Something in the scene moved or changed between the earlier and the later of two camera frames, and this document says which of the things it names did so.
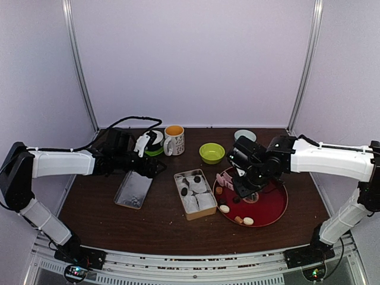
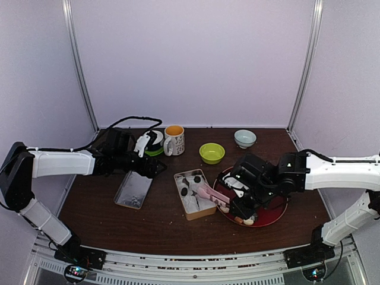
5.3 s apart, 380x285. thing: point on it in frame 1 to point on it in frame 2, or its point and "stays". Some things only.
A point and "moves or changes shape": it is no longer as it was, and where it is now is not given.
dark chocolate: (184, 192) stays
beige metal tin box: (195, 194) stays
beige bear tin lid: (132, 190) stays
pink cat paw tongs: (225, 180) moves or changes shape
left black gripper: (151, 173) stays
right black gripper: (241, 190) to (243, 211)
